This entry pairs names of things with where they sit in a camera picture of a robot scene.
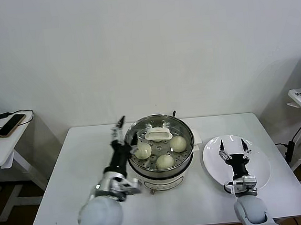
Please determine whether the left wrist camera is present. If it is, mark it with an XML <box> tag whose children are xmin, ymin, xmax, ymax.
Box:
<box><xmin>111</xmin><ymin>177</ymin><xmax>143</xmax><ymax>200</ymax></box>

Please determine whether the stainless steel steamer basket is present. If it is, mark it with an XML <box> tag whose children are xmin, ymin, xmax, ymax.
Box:
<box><xmin>121</xmin><ymin>111</ymin><xmax>198</xmax><ymax>181</ymax></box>

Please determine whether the gold edged smartphone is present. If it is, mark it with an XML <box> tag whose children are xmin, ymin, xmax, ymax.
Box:
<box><xmin>0</xmin><ymin>113</ymin><xmax>28</xmax><ymax>140</ymax></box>

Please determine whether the thin black charging cable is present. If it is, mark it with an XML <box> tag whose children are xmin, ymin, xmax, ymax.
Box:
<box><xmin>0</xmin><ymin>109</ymin><xmax>35</xmax><ymax>131</ymax></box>

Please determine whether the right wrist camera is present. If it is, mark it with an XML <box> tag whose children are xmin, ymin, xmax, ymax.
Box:
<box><xmin>222</xmin><ymin>174</ymin><xmax>259</xmax><ymax>199</ymax></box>

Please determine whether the round glass lid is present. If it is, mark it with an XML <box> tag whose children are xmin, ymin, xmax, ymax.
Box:
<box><xmin>123</xmin><ymin>113</ymin><xmax>196</xmax><ymax>173</ymax></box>

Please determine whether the white round plate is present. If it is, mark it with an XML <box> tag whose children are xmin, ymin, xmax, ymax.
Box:
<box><xmin>200</xmin><ymin>131</ymin><xmax>273</xmax><ymax>194</ymax></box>

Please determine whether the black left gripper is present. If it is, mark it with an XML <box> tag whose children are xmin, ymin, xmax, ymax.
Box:
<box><xmin>106</xmin><ymin>114</ymin><xmax>143</xmax><ymax>173</ymax></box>

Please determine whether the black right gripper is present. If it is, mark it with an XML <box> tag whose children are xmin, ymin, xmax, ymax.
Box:
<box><xmin>217</xmin><ymin>136</ymin><xmax>255</xmax><ymax>179</ymax></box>

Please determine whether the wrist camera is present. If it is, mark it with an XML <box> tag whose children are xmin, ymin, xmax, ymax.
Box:
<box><xmin>222</xmin><ymin>174</ymin><xmax>259</xmax><ymax>199</ymax></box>
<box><xmin>111</xmin><ymin>177</ymin><xmax>143</xmax><ymax>200</ymax></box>

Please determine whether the white steamed baozi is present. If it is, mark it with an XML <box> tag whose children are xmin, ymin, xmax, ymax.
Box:
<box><xmin>136</xmin><ymin>143</ymin><xmax>153</xmax><ymax>161</ymax></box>
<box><xmin>169</xmin><ymin>135</ymin><xmax>188</xmax><ymax>153</ymax></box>
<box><xmin>155</xmin><ymin>154</ymin><xmax>176</xmax><ymax>170</ymax></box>

